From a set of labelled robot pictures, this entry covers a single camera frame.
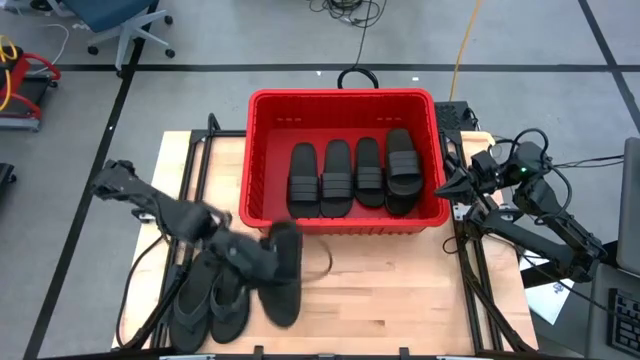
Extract black side cables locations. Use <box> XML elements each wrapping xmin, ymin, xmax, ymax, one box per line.
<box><xmin>549</xmin><ymin>153</ymin><xmax>626</xmax><ymax>170</ymax></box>

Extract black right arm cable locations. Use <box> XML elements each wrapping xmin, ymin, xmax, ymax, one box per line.
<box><xmin>494</xmin><ymin>127</ymin><xmax>574</xmax><ymax>221</ymax></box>

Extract red plastic bin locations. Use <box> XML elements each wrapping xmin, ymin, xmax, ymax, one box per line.
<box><xmin>238</xmin><ymin>88</ymin><xmax>451</xmax><ymax>236</ymax></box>

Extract grey desk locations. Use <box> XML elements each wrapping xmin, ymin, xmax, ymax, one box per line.
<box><xmin>584</xmin><ymin>262</ymin><xmax>640</xmax><ymax>360</ymax></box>

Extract thick black cable loop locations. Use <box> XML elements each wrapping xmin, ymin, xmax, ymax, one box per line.
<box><xmin>337</xmin><ymin>67</ymin><xmax>380</xmax><ymax>90</ymax></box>

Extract yellow coiled cable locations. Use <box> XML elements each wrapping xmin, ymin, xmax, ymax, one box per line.
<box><xmin>0</xmin><ymin>34</ymin><xmax>19</xmax><ymax>114</ymax></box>

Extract black cable bundle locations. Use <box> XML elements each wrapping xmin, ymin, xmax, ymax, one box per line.
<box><xmin>308</xmin><ymin>0</ymin><xmax>389</xmax><ymax>69</ymax></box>

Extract long yellow floor cable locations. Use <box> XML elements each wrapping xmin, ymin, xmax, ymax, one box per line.
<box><xmin>448</xmin><ymin>0</ymin><xmax>484</xmax><ymax>101</ymax></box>

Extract black table cable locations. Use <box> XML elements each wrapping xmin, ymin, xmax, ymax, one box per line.
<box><xmin>115</xmin><ymin>232</ymin><xmax>169</xmax><ymax>349</ymax></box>

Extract red metal cart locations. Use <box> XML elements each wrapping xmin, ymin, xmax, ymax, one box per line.
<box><xmin>0</xmin><ymin>44</ymin><xmax>62</xmax><ymax>132</ymax></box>

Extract black flip-flop sandal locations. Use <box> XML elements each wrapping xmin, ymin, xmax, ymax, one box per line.
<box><xmin>208</xmin><ymin>269</ymin><xmax>251</xmax><ymax>345</ymax></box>
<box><xmin>168</xmin><ymin>249</ymin><xmax>224</xmax><ymax>354</ymax></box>

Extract blue office chair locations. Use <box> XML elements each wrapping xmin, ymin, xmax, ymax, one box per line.
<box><xmin>59</xmin><ymin>0</ymin><xmax>176</xmax><ymax>76</ymax></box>

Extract grey monitor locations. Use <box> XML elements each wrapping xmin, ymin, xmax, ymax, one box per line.
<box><xmin>615</xmin><ymin>137</ymin><xmax>640</xmax><ymax>276</ymax></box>

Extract thin black cable loop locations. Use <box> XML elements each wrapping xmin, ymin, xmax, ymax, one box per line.
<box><xmin>299</xmin><ymin>238</ymin><xmax>334</xmax><ymax>284</ymax></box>

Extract black vented electronics box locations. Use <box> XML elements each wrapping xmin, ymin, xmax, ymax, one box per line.
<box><xmin>433</xmin><ymin>101</ymin><xmax>476</xmax><ymax>134</ymax></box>

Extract white floor cable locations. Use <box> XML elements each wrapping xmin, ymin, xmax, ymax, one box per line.
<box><xmin>29</xmin><ymin>23</ymin><xmax>70</xmax><ymax>69</ymax></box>

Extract black aluminium frame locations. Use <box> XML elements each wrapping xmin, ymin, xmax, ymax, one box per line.
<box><xmin>119</xmin><ymin>112</ymin><xmax>247</xmax><ymax>351</ymax></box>
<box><xmin>437</xmin><ymin>129</ymin><xmax>537</xmax><ymax>354</ymax></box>

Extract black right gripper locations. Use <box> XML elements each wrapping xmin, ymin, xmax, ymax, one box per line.
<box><xmin>434</xmin><ymin>151</ymin><xmax>504</xmax><ymax>224</ymax></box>

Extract black keyboard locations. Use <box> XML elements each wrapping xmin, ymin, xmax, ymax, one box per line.
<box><xmin>606</xmin><ymin>288</ymin><xmax>640</xmax><ymax>359</ymax></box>

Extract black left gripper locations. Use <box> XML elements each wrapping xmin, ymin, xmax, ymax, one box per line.
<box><xmin>212</xmin><ymin>230</ymin><xmax>295</xmax><ymax>287</ymax></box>

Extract white paper sheet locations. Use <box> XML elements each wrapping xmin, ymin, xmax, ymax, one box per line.
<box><xmin>519</xmin><ymin>249</ymin><xmax>577</xmax><ymax>326</ymax></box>

